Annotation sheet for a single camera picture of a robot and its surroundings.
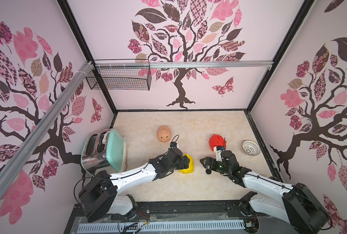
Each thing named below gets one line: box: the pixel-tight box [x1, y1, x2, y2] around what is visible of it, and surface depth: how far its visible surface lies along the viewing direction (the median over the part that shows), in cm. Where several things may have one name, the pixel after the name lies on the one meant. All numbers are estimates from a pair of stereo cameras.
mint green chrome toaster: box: [80, 128, 127, 175], surface depth 81 cm
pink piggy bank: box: [156, 125, 172, 143], surface depth 97 cm
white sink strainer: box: [241, 139, 261, 156], surface depth 97 cm
